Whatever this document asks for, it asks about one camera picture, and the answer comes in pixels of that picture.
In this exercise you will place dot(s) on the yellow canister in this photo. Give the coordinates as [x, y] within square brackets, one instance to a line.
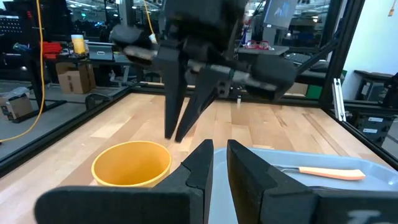
[78, 45]

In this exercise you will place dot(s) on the grey plastic tray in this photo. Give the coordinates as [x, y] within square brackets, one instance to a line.
[311, 158]

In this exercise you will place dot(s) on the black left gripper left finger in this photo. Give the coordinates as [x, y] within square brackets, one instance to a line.
[124, 205]

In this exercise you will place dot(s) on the grey storage case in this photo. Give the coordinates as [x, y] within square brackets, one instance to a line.
[100, 53]

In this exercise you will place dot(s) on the large cardboard box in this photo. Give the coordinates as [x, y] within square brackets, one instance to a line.
[74, 82]

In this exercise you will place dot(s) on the red safety glasses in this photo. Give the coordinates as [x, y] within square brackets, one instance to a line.
[264, 45]

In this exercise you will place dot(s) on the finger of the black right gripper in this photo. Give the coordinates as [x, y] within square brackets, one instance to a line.
[172, 87]
[202, 93]

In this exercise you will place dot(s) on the computer monitor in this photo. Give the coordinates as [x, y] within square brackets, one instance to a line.
[280, 14]

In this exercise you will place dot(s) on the black labelled control box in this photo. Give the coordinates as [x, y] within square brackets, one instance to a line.
[373, 133]

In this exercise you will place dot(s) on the green panel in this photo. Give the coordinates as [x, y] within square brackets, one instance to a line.
[314, 92]

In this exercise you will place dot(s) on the small cardboard box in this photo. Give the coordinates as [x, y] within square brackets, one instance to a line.
[18, 107]

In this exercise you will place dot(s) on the silver metal bracket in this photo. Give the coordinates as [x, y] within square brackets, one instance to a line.
[339, 102]

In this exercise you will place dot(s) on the red folded item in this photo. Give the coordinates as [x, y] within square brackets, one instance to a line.
[51, 49]

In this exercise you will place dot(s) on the yellow plastic cup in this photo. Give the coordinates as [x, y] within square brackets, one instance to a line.
[130, 165]

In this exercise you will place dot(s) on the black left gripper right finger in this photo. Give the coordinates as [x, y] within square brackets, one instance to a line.
[280, 205]

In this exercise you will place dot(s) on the black side desk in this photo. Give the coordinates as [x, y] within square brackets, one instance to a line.
[373, 76]

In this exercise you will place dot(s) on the black desk leg stand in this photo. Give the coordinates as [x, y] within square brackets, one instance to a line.
[38, 90]

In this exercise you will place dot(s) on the black aluminium table frame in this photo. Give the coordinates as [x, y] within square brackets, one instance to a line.
[62, 130]

